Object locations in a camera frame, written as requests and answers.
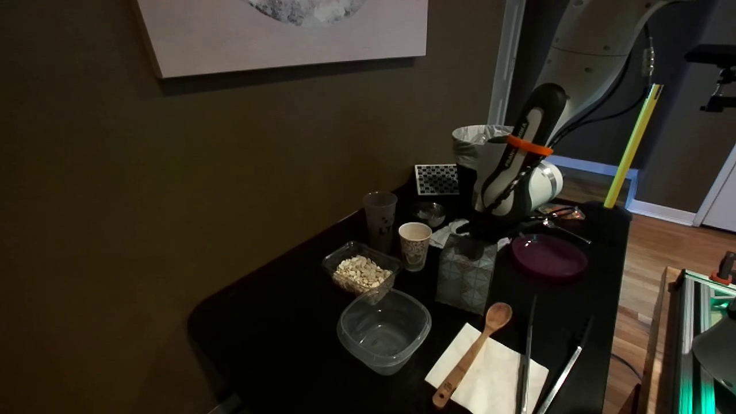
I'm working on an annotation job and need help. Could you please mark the black camera stand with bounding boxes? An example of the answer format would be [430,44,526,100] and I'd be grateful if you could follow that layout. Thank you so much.
[683,44,736,116]

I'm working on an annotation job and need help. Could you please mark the yellow green stick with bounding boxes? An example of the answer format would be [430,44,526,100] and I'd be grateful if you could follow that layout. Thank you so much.
[602,81,666,212]

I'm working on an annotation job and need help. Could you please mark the popcorn pile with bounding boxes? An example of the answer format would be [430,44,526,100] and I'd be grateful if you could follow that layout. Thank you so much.
[332,252,397,294]

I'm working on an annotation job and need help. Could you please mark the wooden spoon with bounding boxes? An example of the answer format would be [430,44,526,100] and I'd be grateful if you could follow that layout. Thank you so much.
[430,298,516,410]

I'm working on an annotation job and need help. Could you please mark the white door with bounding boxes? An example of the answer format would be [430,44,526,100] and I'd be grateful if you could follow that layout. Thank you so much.
[693,144,736,238]

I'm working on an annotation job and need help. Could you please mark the empty clear plastic container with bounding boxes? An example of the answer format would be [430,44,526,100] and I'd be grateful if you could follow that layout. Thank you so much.
[334,287,434,377]

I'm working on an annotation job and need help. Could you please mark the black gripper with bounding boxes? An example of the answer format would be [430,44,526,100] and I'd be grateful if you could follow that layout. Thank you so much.
[463,204,524,243]

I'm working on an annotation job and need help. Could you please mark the clear plastic popcorn container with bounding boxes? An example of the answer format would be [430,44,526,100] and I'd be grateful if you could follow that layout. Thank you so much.
[321,239,405,308]

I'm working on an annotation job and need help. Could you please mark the purple plate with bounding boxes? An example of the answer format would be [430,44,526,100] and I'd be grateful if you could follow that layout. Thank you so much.
[510,233,591,281]

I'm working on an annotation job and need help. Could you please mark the white wall canvas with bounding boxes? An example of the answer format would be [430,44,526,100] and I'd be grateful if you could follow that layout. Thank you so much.
[135,0,430,81]

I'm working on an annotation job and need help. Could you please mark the white napkin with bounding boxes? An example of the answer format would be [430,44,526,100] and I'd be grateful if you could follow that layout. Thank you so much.
[424,323,552,414]

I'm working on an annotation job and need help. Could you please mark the red black clamp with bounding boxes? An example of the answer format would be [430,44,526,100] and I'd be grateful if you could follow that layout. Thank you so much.
[715,251,736,287]

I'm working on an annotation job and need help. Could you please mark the metal spoon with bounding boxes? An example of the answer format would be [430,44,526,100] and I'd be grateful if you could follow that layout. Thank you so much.
[539,213,593,248]

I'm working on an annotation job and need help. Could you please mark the metal tongs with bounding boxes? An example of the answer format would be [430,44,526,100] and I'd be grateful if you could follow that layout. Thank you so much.
[535,319,593,414]

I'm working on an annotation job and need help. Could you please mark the shiny snack wrapper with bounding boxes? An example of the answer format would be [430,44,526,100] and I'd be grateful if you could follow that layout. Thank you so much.
[537,201,589,225]

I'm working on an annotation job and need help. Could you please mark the black tongs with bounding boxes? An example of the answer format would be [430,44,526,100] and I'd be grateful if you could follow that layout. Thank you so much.
[514,294,540,414]

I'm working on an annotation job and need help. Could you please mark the white paper cup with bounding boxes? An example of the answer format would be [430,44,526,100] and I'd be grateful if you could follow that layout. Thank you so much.
[397,221,434,274]

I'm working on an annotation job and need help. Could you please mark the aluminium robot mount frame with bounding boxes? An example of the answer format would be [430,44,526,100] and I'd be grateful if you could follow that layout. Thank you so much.
[662,266,736,414]

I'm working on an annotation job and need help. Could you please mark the dark tall tumbler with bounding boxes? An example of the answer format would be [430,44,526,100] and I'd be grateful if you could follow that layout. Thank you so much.
[361,189,400,252]

